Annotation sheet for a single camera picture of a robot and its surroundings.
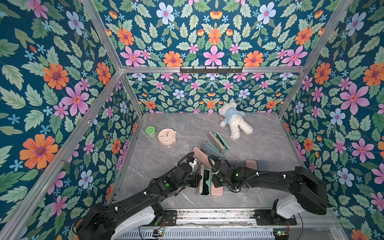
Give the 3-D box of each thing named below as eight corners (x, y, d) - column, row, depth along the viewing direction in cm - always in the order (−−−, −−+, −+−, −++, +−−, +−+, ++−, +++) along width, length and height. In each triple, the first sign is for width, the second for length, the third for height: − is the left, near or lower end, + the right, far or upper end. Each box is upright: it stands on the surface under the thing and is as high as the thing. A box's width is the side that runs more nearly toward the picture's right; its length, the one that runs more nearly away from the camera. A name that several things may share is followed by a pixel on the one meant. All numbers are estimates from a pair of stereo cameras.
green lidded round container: (146, 137, 108) (144, 133, 104) (148, 130, 112) (146, 126, 108) (155, 137, 108) (153, 133, 104) (157, 130, 112) (155, 126, 108)
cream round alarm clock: (157, 145, 103) (156, 142, 101) (160, 131, 111) (159, 128, 109) (175, 145, 103) (174, 142, 101) (177, 130, 111) (176, 128, 109)
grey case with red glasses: (258, 170, 92) (259, 168, 89) (256, 162, 95) (257, 160, 93) (267, 170, 92) (269, 168, 89) (265, 162, 95) (267, 160, 93)
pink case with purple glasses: (244, 167, 93) (246, 165, 91) (245, 160, 96) (246, 158, 94) (256, 170, 92) (257, 167, 90) (256, 162, 95) (257, 160, 93)
